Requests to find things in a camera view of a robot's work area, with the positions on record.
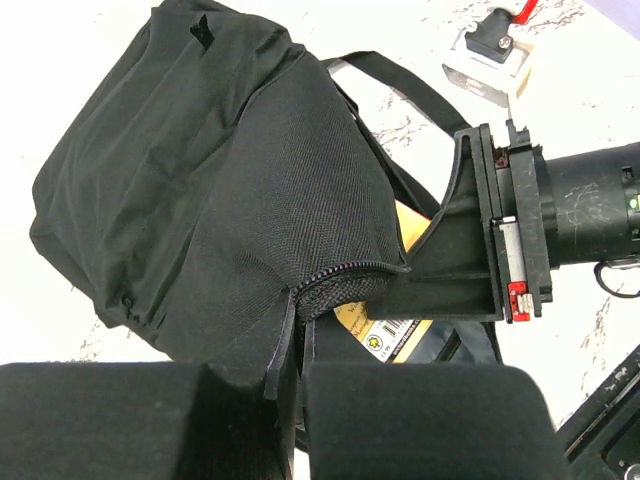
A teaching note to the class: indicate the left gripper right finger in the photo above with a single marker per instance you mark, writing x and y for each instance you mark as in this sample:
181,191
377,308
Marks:
370,420

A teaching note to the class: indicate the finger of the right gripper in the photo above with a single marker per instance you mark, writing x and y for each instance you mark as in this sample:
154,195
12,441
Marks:
454,268

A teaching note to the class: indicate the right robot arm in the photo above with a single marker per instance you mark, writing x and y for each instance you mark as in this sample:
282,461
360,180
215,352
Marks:
591,209

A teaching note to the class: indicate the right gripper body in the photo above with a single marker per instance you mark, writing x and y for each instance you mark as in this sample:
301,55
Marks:
517,224

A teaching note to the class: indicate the black backpack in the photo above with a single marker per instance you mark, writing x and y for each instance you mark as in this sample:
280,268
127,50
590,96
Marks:
217,176

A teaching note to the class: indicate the yellow picture book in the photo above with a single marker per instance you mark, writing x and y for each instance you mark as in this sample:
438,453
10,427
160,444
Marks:
389,341

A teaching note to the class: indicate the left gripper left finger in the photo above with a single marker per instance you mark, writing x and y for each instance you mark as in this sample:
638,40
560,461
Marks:
232,419

